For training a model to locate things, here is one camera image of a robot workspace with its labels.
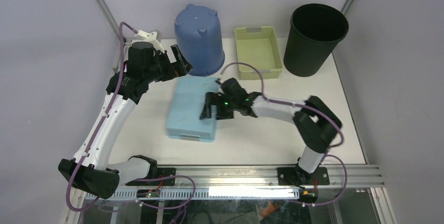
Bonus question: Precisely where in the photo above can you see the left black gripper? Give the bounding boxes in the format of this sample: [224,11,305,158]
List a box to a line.
[145,44,193,83]

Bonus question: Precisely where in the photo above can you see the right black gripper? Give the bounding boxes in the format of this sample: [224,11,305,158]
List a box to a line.
[199,92,239,120]

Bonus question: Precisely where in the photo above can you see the light blue plastic basket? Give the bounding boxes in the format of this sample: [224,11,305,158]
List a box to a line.
[165,75,219,142]

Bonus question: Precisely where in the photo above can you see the large blue plastic bucket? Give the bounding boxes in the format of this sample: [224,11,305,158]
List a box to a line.
[174,4,225,76]

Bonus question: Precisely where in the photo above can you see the light green plastic basket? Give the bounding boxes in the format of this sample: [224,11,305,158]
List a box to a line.
[235,26,283,79]

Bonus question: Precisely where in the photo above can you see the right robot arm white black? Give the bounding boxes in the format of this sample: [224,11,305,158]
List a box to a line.
[199,78,343,185]

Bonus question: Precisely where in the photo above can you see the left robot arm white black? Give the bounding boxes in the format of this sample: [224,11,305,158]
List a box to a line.
[58,41,192,199]

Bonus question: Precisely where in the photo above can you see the black plastic bucket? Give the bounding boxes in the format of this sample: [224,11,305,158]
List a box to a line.
[283,3,349,77]

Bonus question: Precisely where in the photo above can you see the orange object under table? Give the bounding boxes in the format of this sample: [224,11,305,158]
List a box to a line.
[258,200,280,218]

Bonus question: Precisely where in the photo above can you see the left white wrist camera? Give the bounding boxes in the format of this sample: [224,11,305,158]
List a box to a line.
[131,30,164,52]

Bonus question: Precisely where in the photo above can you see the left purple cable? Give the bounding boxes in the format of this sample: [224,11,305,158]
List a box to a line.
[65,21,139,212]

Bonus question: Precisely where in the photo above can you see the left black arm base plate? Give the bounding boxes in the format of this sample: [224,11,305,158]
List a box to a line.
[126,167,176,187]

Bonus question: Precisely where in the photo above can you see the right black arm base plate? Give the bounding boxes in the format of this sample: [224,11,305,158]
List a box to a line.
[276,167,330,187]

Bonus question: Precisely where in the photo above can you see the white slotted cable duct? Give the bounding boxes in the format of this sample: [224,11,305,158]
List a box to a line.
[85,187,301,201]

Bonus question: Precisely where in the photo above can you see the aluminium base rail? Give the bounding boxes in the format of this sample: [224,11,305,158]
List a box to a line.
[117,164,385,192]

